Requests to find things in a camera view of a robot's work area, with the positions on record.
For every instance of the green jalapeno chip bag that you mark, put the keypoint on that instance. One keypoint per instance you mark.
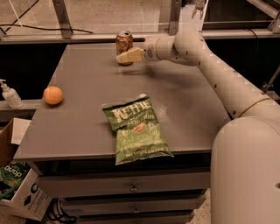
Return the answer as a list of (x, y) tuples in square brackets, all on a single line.
[(138, 131)]

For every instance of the orange fruit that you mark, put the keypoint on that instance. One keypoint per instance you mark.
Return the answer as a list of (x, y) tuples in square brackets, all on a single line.
[(53, 95)]

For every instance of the green dono package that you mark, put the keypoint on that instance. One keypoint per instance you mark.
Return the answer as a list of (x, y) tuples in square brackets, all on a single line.
[(11, 177)]

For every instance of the grey metal frame rail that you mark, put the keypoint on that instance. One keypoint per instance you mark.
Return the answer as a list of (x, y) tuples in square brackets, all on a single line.
[(47, 21)]

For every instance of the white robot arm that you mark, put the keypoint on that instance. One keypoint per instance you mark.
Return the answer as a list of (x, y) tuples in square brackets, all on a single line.
[(245, 165)]

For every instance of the white cardboard box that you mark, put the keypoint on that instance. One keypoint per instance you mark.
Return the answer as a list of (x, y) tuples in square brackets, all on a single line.
[(29, 201)]

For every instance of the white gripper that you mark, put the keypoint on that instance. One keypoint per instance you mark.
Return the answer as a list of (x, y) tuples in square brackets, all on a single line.
[(149, 51)]

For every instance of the orange soda can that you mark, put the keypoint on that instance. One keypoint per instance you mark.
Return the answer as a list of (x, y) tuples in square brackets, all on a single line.
[(124, 41)]

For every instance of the brown cardboard box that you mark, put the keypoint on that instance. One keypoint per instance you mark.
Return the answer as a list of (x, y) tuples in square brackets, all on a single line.
[(10, 138)]

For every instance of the white pump bottle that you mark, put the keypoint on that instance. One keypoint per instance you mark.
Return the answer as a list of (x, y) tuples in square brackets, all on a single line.
[(11, 96)]

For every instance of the grey drawer cabinet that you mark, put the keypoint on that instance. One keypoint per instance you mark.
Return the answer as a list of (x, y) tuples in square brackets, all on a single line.
[(71, 146)]

